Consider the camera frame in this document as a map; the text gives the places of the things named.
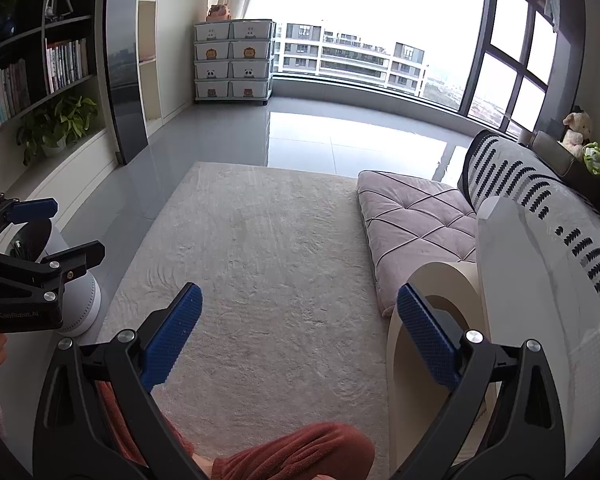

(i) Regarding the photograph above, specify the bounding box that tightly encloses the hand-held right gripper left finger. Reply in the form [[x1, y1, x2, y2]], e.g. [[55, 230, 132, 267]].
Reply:
[[32, 282, 216, 480]]

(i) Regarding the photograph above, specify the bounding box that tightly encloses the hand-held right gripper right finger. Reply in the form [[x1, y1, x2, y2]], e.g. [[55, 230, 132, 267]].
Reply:
[[392, 283, 566, 480]]

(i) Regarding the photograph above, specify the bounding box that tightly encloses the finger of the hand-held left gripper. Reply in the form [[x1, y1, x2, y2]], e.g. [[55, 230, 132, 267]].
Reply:
[[0, 240, 106, 307], [0, 192, 59, 248]]

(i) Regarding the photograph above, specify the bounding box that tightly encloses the grey cylindrical trash bin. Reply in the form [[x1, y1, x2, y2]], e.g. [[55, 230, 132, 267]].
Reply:
[[0, 217, 102, 337]]

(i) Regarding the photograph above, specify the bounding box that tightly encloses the white curved low cabinet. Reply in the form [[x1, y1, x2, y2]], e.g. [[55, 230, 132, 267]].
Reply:
[[0, 125, 126, 261]]

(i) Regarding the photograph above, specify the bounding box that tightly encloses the green potted plant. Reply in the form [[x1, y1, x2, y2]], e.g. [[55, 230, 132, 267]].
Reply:
[[16, 95, 100, 166]]

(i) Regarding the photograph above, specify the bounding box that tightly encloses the person's left leg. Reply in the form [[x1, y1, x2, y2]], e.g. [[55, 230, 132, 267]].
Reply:
[[94, 380, 193, 466]]

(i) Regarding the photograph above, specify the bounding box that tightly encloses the pink quilted floor cushion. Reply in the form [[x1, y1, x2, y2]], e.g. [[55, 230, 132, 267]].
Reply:
[[356, 170, 481, 319]]

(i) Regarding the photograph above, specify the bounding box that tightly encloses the beige rug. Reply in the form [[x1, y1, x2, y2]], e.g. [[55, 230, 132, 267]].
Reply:
[[95, 161, 396, 480]]

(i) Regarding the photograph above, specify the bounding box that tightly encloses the dark glossy column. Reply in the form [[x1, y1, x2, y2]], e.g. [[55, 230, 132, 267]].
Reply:
[[102, 0, 149, 166]]

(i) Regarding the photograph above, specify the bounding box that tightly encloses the dark curved bookshelf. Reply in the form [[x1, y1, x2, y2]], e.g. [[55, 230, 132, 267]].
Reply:
[[0, 0, 112, 147]]

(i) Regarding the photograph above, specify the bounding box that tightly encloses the black white patterned sofa cover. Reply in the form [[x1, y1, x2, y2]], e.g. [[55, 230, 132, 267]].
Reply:
[[459, 129, 600, 411]]

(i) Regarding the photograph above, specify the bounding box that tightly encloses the white open shelf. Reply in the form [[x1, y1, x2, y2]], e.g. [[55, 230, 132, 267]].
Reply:
[[137, 0, 206, 137]]

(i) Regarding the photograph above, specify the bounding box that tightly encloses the white animal print drawer cabinet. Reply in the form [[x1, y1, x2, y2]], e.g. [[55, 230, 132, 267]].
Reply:
[[193, 19, 274, 106]]

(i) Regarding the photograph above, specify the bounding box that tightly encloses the green cabbage plush toy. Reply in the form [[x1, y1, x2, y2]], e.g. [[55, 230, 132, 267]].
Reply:
[[582, 141, 600, 181]]

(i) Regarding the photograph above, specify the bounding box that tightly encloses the white lamb plush toy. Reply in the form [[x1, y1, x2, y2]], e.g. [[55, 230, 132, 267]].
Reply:
[[560, 107, 595, 161]]

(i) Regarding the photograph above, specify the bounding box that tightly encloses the apartment building outside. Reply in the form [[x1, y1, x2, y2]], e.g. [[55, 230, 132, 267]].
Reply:
[[275, 22, 426, 99]]

